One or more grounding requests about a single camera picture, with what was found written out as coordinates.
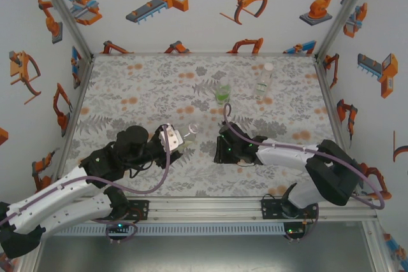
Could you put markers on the clear bottle pale yellow label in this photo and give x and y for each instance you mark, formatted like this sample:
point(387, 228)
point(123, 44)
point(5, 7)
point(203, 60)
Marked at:
point(190, 138)

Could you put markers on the clear bottle bright green label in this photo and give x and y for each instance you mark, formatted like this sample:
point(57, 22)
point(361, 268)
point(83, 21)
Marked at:
point(223, 93)

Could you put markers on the clear bottle dark green label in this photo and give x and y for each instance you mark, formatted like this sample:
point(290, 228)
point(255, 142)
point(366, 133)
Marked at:
point(263, 85)

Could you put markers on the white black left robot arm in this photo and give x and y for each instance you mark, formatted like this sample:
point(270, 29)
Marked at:
point(48, 195)

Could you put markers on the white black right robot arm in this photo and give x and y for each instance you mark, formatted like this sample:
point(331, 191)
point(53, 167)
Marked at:
point(287, 152)

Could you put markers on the grey floral table mat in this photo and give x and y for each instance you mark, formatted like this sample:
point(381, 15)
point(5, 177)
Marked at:
point(143, 77)

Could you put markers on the small green-lit circuit board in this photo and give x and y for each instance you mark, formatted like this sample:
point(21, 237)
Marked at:
point(119, 225)
point(293, 230)

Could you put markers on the grey metal panel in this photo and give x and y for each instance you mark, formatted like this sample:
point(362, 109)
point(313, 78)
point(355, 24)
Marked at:
point(207, 254)

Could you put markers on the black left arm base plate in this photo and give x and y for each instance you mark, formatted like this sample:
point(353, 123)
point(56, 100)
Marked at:
point(143, 210)

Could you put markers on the aluminium table side rail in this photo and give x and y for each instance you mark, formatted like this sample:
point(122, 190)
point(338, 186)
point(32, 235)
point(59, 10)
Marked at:
point(333, 109)
point(72, 125)

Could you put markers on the long aluminium base rail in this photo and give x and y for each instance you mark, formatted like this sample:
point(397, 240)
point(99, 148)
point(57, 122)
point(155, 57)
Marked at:
point(207, 210)

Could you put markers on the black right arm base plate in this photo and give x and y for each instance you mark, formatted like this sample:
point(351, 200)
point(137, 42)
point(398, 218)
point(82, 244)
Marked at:
point(267, 208)

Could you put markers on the thin aluminium table edge rail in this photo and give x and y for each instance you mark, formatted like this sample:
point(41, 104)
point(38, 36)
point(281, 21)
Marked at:
point(204, 53)

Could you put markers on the slanted aluminium frame post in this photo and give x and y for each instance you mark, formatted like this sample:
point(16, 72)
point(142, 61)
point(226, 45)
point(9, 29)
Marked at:
point(343, 14)
point(66, 14)

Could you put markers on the short aluminium frame leg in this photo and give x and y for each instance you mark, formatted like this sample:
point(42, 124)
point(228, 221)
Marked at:
point(374, 246)
point(30, 268)

